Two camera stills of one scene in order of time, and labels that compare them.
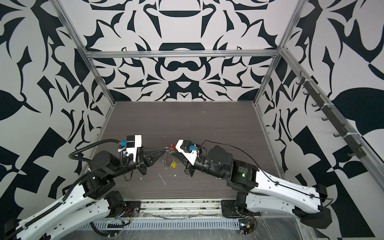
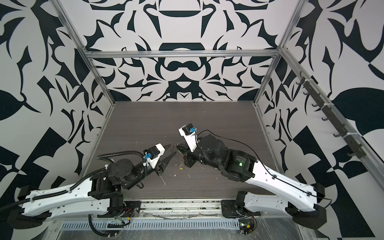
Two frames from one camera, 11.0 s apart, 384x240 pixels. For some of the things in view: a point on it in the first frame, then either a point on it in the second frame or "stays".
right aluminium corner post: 296,13 stays
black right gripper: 192,168 -> 190,155
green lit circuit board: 246,226 stays
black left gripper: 148,155 -> 159,166
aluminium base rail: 180,208 stays
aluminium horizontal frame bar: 179,53 stays
